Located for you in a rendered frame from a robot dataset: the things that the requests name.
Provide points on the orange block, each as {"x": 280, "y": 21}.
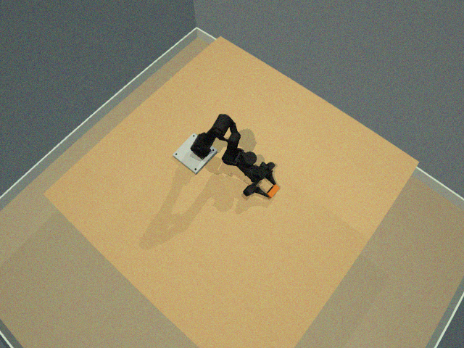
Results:
{"x": 271, "y": 192}

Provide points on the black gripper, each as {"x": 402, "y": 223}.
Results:
{"x": 252, "y": 188}

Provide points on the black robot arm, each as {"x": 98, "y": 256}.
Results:
{"x": 233, "y": 155}

